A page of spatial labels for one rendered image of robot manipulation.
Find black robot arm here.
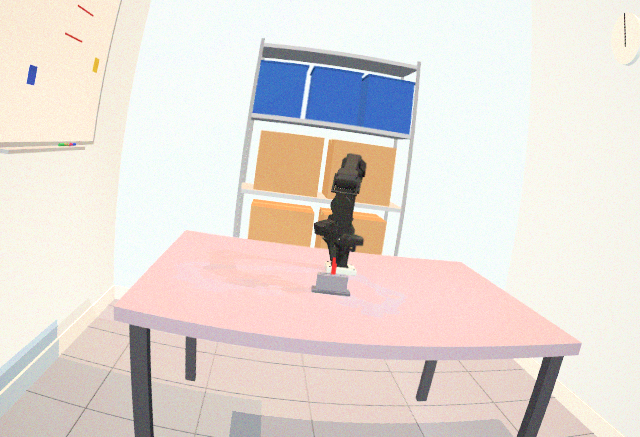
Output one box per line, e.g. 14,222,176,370
314,153,367,269

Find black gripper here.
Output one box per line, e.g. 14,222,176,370
322,212,364,264

